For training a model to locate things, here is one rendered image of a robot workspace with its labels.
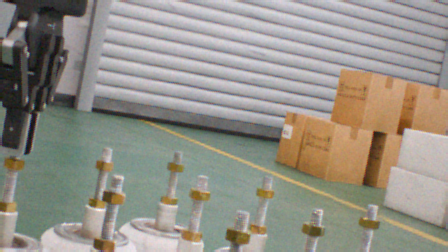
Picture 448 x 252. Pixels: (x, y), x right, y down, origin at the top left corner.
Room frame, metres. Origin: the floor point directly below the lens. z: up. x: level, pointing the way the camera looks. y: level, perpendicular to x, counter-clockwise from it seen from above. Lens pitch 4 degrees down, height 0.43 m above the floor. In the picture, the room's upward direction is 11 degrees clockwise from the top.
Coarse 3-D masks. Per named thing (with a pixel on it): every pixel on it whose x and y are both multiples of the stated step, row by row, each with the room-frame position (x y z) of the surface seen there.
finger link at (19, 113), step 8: (8, 88) 0.65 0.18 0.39; (8, 96) 0.65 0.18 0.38; (16, 96) 0.65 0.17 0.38; (8, 104) 0.66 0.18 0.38; (16, 104) 0.65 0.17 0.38; (8, 112) 0.67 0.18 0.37; (16, 112) 0.66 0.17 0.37; (24, 112) 0.67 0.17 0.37; (8, 120) 0.67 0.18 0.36; (16, 120) 0.67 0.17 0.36; (8, 128) 0.67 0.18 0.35; (16, 128) 0.67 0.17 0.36; (8, 136) 0.67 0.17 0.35; (16, 136) 0.66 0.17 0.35; (8, 144) 0.67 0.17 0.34; (16, 144) 0.67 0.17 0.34
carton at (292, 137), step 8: (288, 112) 4.69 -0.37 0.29; (288, 120) 4.66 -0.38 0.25; (296, 120) 4.58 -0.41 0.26; (304, 120) 4.49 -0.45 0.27; (288, 128) 4.64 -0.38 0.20; (296, 128) 4.56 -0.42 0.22; (304, 128) 4.49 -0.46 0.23; (288, 136) 4.62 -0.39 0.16; (296, 136) 4.54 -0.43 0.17; (304, 136) 4.50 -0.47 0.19; (280, 144) 4.69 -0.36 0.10; (288, 144) 4.61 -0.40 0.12; (296, 144) 4.52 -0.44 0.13; (280, 152) 4.67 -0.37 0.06; (288, 152) 4.59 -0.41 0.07; (296, 152) 4.51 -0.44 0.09; (280, 160) 4.65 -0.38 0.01; (288, 160) 4.57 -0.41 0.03; (296, 160) 4.49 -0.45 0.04
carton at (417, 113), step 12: (408, 84) 4.51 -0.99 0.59; (420, 84) 4.41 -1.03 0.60; (408, 96) 4.49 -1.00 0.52; (420, 96) 4.42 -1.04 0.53; (432, 96) 4.45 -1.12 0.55; (444, 96) 4.48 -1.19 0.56; (408, 108) 4.47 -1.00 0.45; (420, 108) 4.42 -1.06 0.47; (432, 108) 4.45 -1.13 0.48; (444, 108) 4.49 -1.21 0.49; (408, 120) 4.45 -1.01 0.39; (420, 120) 4.43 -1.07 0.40; (432, 120) 4.46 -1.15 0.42; (444, 120) 4.49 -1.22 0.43; (432, 132) 4.47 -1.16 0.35; (444, 132) 4.50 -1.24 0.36
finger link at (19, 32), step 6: (18, 24) 0.65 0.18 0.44; (24, 24) 0.65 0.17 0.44; (18, 30) 0.64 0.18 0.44; (24, 30) 0.64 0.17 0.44; (12, 36) 0.63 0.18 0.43; (18, 36) 0.63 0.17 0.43; (24, 36) 0.64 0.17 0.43; (6, 42) 0.62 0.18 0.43; (12, 42) 0.62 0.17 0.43; (6, 48) 0.62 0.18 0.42; (12, 48) 0.62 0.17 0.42; (6, 54) 0.63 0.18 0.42; (12, 54) 0.63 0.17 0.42; (6, 60) 0.63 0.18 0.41; (12, 60) 0.63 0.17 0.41
